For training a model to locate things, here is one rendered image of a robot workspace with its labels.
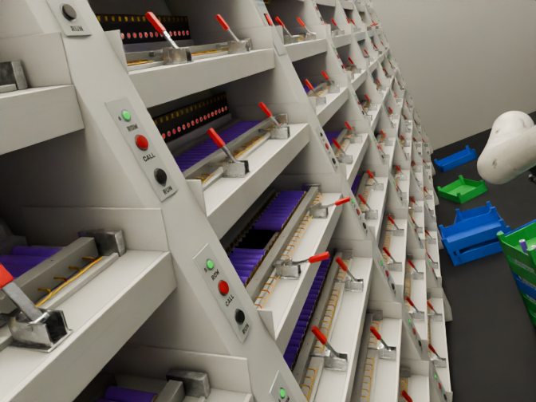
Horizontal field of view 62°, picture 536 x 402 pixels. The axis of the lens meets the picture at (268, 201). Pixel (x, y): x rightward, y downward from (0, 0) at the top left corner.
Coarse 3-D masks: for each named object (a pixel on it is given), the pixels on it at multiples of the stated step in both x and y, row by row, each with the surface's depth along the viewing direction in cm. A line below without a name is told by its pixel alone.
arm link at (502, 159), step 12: (528, 132) 110; (492, 144) 126; (504, 144) 119; (516, 144) 114; (528, 144) 110; (480, 156) 127; (492, 156) 122; (504, 156) 118; (516, 156) 114; (528, 156) 111; (480, 168) 126; (492, 168) 122; (504, 168) 119; (516, 168) 117; (528, 168) 117; (492, 180) 125; (504, 180) 124
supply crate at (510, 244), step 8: (520, 232) 163; (528, 232) 163; (504, 240) 162; (512, 240) 164; (528, 240) 164; (504, 248) 162; (512, 248) 155; (520, 248) 161; (528, 248) 145; (512, 256) 159; (520, 256) 152; (528, 256) 146; (528, 264) 149
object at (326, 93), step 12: (324, 72) 158; (312, 84) 177; (324, 84) 168; (336, 84) 174; (312, 96) 149; (324, 96) 154; (336, 96) 152; (348, 96) 174; (324, 108) 129; (336, 108) 148; (324, 120) 129
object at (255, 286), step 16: (304, 208) 101; (288, 224) 93; (304, 224) 95; (288, 240) 88; (272, 256) 80; (288, 256) 83; (256, 272) 75; (272, 272) 78; (256, 288) 71; (272, 288) 73; (256, 304) 68
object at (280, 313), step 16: (288, 176) 118; (304, 176) 116; (320, 176) 115; (336, 176) 114; (320, 192) 115; (336, 192) 115; (336, 208) 107; (320, 224) 97; (336, 224) 107; (240, 240) 94; (272, 240) 92; (304, 240) 91; (320, 240) 90; (304, 256) 84; (304, 272) 78; (288, 288) 74; (304, 288) 77; (272, 304) 70; (288, 304) 70; (272, 320) 60; (288, 320) 68; (272, 336) 61; (288, 336) 68
